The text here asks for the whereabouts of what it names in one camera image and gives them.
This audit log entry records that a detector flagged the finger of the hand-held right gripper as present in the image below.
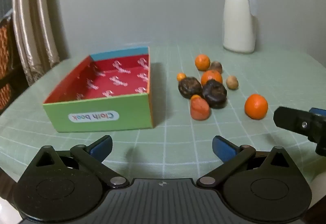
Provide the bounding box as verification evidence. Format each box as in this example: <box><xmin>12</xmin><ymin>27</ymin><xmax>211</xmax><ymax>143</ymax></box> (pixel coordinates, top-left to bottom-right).
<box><xmin>273</xmin><ymin>106</ymin><xmax>326</xmax><ymax>156</ymax></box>

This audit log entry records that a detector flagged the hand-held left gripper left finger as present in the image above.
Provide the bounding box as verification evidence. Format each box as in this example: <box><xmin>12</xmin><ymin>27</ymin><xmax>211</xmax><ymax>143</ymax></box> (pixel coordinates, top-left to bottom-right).
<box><xmin>23</xmin><ymin>135</ymin><xmax>129</xmax><ymax>189</ymax></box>

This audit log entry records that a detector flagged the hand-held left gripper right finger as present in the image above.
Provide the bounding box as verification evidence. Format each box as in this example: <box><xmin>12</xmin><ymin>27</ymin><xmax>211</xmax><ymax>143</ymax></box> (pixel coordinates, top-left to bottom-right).
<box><xmin>197</xmin><ymin>135</ymin><xmax>303</xmax><ymax>187</ymax></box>

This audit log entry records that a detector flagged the mandarin orange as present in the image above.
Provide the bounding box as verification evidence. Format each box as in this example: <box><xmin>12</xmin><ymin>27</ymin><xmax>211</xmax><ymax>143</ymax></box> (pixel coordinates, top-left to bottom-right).
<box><xmin>201</xmin><ymin>70</ymin><xmax>223</xmax><ymax>86</ymax></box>
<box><xmin>244</xmin><ymin>94</ymin><xmax>269</xmax><ymax>120</ymax></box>
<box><xmin>195</xmin><ymin>54</ymin><xmax>211</xmax><ymax>71</ymax></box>

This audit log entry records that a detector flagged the red-orange persimmon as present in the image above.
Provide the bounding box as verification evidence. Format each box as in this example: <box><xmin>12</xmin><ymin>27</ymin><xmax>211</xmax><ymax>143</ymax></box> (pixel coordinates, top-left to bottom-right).
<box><xmin>190</xmin><ymin>98</ymin><xmax>211</xmax><ymax>120</ymax></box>

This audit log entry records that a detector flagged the colourful cardboard box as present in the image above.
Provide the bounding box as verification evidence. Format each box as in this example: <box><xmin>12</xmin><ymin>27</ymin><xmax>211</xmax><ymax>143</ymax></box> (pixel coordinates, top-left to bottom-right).
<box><xmin>42</xmin><ymin>46</ymin><xmax>156</xmax><ymax>133</ymax></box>

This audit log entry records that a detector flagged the dark brown mangosteen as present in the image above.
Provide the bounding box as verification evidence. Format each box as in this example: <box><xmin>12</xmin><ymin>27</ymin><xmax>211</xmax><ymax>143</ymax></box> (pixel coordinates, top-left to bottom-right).
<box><xmin>202</xmin><ymin>80</ymin><xmax>227</xmax><ymax>109</ymax></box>
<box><xmin>178</xmin><ymin>76</ymin><xmax>203</xmax><ymax>99</ymax></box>

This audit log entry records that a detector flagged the tan round fruit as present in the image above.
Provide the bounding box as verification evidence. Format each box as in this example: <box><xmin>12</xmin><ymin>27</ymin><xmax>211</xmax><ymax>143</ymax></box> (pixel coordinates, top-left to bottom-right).
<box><xmin>226</xmin><ymin>75</ymin><xmax>239</xmax><ymax>90</ymax></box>

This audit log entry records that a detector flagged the brown shrivelled fruit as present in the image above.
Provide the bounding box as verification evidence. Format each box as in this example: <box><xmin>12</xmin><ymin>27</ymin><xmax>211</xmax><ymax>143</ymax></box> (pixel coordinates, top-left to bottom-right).
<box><xmin>209</xmin><ymin>61</ymin><xmax>223</xmax><ymax>74</ymax></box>

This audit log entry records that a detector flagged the green checked tablecloth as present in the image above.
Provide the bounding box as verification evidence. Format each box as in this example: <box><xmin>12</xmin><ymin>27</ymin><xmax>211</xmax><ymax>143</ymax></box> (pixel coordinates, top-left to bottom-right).
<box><xmin>0</xmin><ymin>45</ymin><xmax>326</xmax><ymax>204</ymax></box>

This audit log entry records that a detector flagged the cream thermos jug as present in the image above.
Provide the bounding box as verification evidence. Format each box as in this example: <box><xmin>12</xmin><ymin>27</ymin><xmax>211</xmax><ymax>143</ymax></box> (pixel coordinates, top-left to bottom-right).
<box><xmin>223</xmin><ymin>0</ymin><xmax>258</xmax><ymax>54</ymax></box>

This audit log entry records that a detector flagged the orange woven basket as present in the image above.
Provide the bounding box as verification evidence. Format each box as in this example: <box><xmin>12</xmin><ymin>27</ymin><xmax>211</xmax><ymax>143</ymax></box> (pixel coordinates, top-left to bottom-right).
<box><xmin>0</xmin><ymin>17</ymin><xmax>16</xmax><ymax>113</ymax></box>

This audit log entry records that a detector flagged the beige gold curtain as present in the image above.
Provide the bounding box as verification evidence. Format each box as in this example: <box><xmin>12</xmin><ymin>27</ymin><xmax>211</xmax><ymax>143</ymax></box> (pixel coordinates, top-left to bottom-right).
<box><xmin>10</xmin><ymin>0</ymin><xmax>62</xmax><ymax>86</ymax></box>

